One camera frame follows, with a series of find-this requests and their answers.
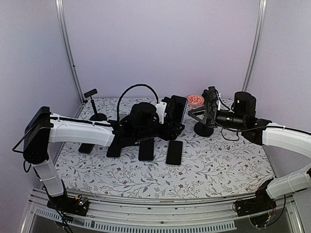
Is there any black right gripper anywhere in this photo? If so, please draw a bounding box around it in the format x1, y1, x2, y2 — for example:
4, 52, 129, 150
188, 105, 246, 130

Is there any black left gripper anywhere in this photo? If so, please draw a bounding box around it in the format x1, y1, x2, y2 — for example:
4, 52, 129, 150
136, 119, 185, 143

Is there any black round-base phone stand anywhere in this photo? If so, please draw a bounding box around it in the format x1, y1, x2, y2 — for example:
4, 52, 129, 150
84, 88, 107, 121

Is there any black phone with pink edge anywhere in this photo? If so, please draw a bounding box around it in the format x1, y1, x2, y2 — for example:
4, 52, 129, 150
78, 143, 94, 154

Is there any black tall phone stand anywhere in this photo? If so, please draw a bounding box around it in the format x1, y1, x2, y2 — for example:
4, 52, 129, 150
194, 122, 214, 137

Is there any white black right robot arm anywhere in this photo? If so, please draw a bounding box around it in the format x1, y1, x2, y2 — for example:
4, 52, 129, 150
188, 86, 311, 216

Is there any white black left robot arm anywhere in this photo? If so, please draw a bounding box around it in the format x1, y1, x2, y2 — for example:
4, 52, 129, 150
20, 96, 187, 216

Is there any red white patterned bowl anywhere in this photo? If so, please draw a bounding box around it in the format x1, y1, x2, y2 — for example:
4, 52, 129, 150
187, 94, 205, 106

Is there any floral patterned table mat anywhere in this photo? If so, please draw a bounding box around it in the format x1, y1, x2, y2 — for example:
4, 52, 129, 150
50, 97, 276, 200

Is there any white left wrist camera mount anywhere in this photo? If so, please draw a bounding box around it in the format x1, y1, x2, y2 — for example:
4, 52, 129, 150
156, 101, 167, 124

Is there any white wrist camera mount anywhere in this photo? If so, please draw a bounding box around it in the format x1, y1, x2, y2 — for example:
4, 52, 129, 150
215, 90, 222, 111
156, 101, 167, 124

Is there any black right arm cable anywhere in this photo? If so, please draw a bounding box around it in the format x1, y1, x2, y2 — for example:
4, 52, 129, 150
206, 92, 285, 141

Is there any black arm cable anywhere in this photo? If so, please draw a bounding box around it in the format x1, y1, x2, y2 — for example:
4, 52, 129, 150
116, 83, 160, 122
206, 92, 285, 141

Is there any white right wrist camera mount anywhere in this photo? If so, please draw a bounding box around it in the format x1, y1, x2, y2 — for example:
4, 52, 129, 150
215, 90, 222, 111

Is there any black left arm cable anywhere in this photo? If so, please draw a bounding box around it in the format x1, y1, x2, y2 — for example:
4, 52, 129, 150
116, 83, 160, 122

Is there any aluminium front rail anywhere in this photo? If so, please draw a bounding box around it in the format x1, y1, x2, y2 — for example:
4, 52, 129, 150
20, 189, 304, 233

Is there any right aluminium frame post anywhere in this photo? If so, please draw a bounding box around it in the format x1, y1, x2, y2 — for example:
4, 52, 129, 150
242, 0, 267, 92

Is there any aluminium frame post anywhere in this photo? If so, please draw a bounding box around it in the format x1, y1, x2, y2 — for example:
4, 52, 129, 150
242, 0, 267, 92
55, 0, 85, 104

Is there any left aluminium frame post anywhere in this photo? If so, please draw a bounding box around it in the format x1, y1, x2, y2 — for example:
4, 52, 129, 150
55, 0, 85, 104

